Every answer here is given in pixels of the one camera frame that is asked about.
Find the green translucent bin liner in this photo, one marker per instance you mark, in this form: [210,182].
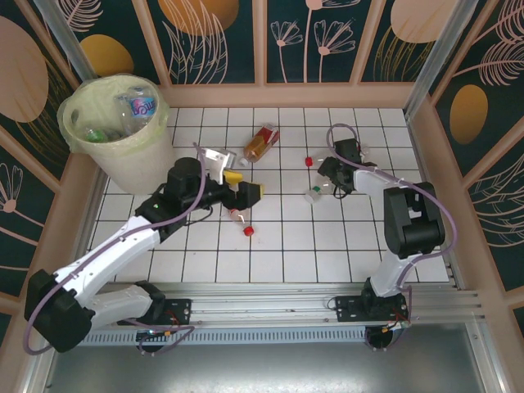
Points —
[102,88]

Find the aluminium side rail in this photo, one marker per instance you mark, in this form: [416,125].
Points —
[88,221]
[423,163]

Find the red white label water bottle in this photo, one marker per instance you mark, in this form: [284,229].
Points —
[248,231]

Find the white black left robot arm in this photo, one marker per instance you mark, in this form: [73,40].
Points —
[110,249]

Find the clear bottle green cap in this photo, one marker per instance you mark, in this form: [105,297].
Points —
[315,190]

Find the brown tea bottle red-yellow label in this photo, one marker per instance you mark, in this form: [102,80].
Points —
[262,141]

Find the aluminium mounting rail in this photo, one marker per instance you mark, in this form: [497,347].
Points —
[262,307]

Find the grey metal sheet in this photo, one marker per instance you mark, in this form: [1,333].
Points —
[262,368]

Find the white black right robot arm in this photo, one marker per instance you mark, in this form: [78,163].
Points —
[387,274]

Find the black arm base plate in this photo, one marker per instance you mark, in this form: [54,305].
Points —
[180,311]
[348,309]

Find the large clear bottle blue label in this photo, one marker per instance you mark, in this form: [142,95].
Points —
[143,107]

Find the aluminium frame post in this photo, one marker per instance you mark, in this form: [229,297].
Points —
[438,57]
[69,41]

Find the white plastic bin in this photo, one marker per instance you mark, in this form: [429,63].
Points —
[139,168]

